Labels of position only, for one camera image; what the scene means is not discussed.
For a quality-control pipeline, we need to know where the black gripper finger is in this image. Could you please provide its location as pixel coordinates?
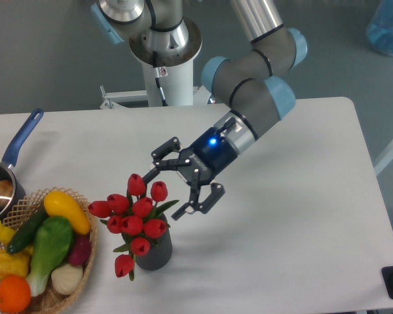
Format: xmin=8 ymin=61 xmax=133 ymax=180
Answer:
xmin=143 ymin=137 xmax=192 ymax=185
xmin=170 ymin=169 xmax=226 ymax=220

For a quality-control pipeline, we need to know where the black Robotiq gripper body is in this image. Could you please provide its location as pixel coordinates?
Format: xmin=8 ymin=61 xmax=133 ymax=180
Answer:
xmin=177 ymin=128 xmax=238 ymax=186

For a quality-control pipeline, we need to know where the red tulip bouquet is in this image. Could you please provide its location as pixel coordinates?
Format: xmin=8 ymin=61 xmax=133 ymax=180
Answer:
xmin=88 ymin=173 xmax=177 ymax=281

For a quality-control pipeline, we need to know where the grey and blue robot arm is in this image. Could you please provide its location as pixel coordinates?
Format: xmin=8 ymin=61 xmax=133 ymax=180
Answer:
xmin=91 ymin=1 xmax=307 ymax=219

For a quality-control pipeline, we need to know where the dark grey ribbed vase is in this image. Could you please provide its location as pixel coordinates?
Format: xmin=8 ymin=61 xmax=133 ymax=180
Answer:
xmin=115 ymin=215 xmax=173 ymax=277

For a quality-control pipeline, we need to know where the yellow squash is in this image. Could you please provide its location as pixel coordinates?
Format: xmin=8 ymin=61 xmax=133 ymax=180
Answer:
xmin=43 ymin=190 xmax=91 ymax=236

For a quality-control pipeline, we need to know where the purple red onion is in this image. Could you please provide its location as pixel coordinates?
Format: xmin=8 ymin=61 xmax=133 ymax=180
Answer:
xmin=67 ymin=235 xmax=92 ymax=266

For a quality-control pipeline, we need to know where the green bok choy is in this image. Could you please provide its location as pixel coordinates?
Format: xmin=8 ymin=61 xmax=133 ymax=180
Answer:
xmin=26 ymin=216 xmax=73 ymax=297

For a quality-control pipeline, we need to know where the green cucumber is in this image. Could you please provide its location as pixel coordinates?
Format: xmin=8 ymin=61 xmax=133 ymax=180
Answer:
xmin=7 ymin=207 xmax=48 ymax=254

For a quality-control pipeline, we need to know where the white garlic bulb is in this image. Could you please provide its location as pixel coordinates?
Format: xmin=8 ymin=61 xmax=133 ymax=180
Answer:
xmin=51 ymin=264 xmax=83 ymax=295

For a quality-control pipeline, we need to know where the yellow banana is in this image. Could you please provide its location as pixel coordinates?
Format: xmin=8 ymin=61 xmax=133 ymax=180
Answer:
xmin=0 ymin=220 xmax=33 ymax=256

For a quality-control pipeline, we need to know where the woven wicker basket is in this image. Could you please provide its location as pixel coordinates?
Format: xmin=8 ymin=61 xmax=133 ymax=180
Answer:
xmin=2 ymin=187 xmax=98 ymax=313

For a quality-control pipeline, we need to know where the yellow bell pepper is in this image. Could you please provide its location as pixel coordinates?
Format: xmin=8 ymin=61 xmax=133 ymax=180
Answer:
xmin=0 ymin=249 xmax=30 ymax=281

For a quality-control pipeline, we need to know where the orange fruit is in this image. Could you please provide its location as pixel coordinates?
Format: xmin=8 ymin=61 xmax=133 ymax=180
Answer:
xmin=0 ymin=275 xmax=31 ymax=313

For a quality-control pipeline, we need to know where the blue plastic bag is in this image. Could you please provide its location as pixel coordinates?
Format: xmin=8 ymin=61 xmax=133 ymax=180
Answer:
xmin=366 ymin=0 xmax=393 ymax=56

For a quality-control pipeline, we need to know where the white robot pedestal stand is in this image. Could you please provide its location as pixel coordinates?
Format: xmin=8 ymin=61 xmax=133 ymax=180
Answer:
xmin=100 ymin=60 xmax=215 ymax=109

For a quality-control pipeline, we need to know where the black cable on pedestal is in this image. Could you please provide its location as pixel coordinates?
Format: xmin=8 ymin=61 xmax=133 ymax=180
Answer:
xmin=152 ymin=50 xmax=168 ymax=107

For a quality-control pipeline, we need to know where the blue handled saucepan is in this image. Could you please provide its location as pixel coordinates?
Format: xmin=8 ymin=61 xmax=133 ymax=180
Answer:
xmin=0 ymin=109 xmax=44 ymax=220

